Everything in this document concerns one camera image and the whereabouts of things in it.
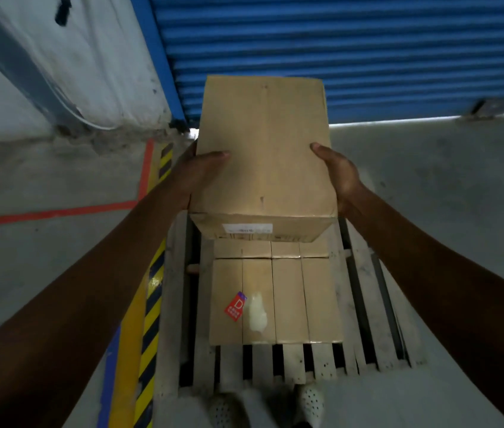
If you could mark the person's left hand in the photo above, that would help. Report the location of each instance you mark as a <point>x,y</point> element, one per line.
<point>189,173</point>

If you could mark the person's right hand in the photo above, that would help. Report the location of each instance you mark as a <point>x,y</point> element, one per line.
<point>345,182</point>

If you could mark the cardboard box black print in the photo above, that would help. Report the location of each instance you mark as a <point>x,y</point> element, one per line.
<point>301,249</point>

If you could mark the cardboard box white label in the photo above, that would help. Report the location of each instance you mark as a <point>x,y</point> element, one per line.
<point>265,142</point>

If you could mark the plain cardboard box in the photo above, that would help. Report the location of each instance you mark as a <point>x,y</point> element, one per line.
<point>243,250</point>

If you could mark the wooden pallet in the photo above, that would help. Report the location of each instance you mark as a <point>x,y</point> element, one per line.
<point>359,285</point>

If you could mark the cardboard box red label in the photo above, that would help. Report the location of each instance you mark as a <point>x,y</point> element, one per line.
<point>225,280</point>

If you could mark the cardboard box taped seam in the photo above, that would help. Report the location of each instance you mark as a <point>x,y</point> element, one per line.
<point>314,298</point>

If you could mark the person's right forearm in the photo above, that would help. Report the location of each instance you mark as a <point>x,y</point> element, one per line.
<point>448,298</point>

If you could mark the person's left forearm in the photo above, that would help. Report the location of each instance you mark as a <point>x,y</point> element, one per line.
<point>69,307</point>

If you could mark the red floor tape line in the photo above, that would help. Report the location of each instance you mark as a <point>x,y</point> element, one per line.
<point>56,213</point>

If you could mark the yellow black hazard tape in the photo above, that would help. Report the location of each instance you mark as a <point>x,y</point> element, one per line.
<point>151,316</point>

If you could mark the blue roller shutter door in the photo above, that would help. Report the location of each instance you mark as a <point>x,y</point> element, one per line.
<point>412,48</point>

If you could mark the blue floor tape line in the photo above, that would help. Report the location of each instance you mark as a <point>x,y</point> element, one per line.
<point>109,374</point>

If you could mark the white perforated right shoe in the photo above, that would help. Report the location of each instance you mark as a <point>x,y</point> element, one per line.
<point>312,403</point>

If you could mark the white perforated shoe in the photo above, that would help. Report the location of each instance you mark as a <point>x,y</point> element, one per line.
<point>312,403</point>
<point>225,412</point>

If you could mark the white perforated left shoe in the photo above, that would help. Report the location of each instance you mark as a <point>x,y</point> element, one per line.
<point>225,412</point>

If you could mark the blue shutter guide rail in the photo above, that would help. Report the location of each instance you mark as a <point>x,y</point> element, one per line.
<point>158,53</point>

